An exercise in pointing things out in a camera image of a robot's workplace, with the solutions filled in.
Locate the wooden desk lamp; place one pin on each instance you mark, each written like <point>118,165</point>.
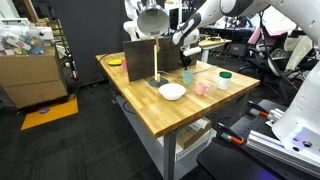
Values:
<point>153,21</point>

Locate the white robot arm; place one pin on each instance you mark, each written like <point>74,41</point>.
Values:
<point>299,128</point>

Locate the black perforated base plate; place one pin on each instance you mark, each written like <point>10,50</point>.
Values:
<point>261,157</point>

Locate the black office chair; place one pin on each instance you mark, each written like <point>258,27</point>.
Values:
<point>268,61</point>

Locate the green and white cup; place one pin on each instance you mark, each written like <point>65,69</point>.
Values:
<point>224,80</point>

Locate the cardboard box under table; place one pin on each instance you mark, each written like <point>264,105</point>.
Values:
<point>191,133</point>

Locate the aluminium extrusion rail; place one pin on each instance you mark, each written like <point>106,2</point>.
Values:
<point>274,148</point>

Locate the orange floor mat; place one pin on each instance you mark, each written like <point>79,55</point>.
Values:
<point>51,113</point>

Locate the cardboard box large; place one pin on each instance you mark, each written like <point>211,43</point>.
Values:
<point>33,79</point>

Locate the orange black clamp far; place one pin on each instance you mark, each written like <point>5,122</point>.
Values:
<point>257,107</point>

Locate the yellow plate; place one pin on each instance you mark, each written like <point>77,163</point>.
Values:
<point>115,62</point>

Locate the dark wooden board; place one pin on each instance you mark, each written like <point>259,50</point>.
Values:
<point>139,57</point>

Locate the orange black clamp near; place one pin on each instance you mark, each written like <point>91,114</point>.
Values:
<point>225,132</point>

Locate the teal plastic cup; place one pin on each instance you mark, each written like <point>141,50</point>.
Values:
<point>187,76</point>

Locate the pink plastic mug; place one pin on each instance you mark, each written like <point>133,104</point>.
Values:
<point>201,88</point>

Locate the orange black clamp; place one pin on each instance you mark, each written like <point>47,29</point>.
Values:
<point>257,107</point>
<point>225,132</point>

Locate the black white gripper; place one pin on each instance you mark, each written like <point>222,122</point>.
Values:
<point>186,53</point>

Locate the white bowl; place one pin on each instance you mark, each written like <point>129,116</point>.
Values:
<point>172,91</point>

